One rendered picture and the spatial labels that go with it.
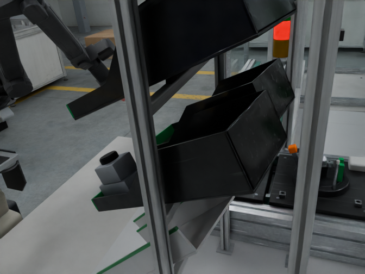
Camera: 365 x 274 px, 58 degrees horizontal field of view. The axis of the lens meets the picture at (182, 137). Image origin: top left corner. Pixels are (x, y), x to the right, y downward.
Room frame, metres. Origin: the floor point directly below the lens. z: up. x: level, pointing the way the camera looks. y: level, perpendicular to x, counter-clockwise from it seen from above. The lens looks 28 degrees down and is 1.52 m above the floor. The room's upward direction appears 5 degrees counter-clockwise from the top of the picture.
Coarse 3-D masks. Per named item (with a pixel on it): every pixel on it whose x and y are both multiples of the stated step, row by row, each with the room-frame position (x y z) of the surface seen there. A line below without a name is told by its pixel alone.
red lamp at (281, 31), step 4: (280, 24) 0.93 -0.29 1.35; (284, 24) 0.92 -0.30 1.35; (288, 24) 0.92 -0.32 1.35; (276, 28) 0.93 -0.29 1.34; (280, 28) 0.93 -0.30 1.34; (284, 28) 0.92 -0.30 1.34; (288, 28) 0.92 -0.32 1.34; (276, 32) 0.93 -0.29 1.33; (280, 32) 0.93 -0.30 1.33; (284, 32) 0.92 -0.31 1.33; (288, 32) 0.92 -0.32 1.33; (276, 36) 0.93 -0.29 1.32; (280, 36) 0.92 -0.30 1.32; (284, 36) 0.92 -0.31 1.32; (288, 36) 0.92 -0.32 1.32
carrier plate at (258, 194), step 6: (270, 168) 0.80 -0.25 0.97; (264, 180) 0.74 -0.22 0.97; (264, 186) 0.72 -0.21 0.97; (258, 192) 0.69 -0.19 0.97; (264, 192) 0.69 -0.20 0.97; (234, 198) 0.69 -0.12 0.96; (240, 198) 0.68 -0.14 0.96; (246, 198) 0.68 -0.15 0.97; (252, 198) 0.67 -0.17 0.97; (258, 198) 0.67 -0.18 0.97; (264, 198) 0.69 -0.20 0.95
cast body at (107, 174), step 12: (108, 156) 0.43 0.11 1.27; (120, 156) 0.44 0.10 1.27; (96, 168) 0.43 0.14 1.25; (108, 168) 0.42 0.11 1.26; (120, 168) 0.42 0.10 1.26; (132, 168) 0.43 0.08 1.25; (108, 180) 0.42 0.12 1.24; (120, 180) 0.41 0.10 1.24; (132, 180) 0.41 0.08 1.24; (108, 192) 0.42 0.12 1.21; (120, 192) 0.41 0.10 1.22
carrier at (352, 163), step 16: (288, 160) 0.83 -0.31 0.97; (336, 160) 0.66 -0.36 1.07; (352, 160) 0.77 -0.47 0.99; (288, 176) 0.75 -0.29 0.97; (320, 176) 0.70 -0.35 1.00; (336, 176) 0.65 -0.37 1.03; (352, 176) 0.73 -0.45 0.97; (272, 192) 0.69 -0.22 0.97; (288, 192) 0.68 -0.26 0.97; (320, 192) 0.65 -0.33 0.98; (336, 192) 0.65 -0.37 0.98; (352, 192) 0.66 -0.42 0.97; (320, 208) 0.61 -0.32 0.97; (336, 208) 0.61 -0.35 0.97; (352, 208) 0.60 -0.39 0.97
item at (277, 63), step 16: (272, 64) 0.50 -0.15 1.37; (224, 80) 0.59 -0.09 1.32; (240, 80) 0.57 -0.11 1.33; (256, 80) 0.44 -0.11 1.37; (272, 80) 0.48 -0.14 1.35; (288, 80) 0.53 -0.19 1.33; (224, 96) 0.45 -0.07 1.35; (240, 96) 0.44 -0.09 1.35; (272, 96) 0.46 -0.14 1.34; (288, 96) 0.50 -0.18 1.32; (192, 112) 0.48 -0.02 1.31; (176, 128) 0.50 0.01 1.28; (160, 144) 0.52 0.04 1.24
